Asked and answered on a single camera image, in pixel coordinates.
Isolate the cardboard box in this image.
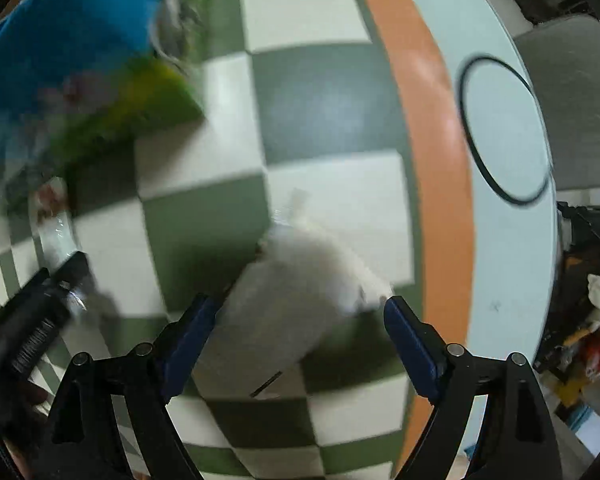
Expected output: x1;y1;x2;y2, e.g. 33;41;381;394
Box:
0;0;207;176

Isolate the clear pack of white tissues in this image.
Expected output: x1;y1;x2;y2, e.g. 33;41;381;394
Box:
192;187;396;401

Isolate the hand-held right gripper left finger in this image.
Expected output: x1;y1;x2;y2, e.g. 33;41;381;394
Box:
46;292;221;480

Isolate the grey chair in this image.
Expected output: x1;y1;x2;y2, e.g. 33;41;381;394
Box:
512;15;600;193

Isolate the black ring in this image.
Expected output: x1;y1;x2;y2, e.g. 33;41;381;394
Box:
457;56;553;206

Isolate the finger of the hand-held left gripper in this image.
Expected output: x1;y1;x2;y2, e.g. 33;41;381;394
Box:
50;251;93;307

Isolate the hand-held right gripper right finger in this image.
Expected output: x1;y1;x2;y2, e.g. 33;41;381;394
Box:
384;296;563;480

